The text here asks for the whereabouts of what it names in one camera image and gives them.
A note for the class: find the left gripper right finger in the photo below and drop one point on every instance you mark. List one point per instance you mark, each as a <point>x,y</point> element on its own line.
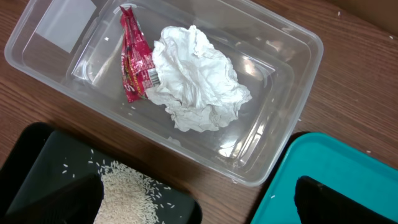
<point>318,204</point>

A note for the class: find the teal plastic serving tray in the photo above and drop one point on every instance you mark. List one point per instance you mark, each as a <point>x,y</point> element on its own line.
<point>345,169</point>

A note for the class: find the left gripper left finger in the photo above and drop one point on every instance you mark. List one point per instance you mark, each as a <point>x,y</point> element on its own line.
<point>77,202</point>

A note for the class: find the clear plastic bin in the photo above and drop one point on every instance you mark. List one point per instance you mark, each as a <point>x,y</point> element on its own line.
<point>74,47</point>

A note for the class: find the white rice pile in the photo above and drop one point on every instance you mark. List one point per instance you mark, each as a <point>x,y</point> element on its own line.
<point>128,195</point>

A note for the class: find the red snack wrapper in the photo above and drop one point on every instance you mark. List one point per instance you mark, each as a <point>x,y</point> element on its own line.
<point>138,69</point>

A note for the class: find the black rectangular tray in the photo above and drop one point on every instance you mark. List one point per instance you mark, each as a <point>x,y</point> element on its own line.
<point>44,160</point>

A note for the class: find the white tissue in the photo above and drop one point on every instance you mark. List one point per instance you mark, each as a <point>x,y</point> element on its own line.
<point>198,84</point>

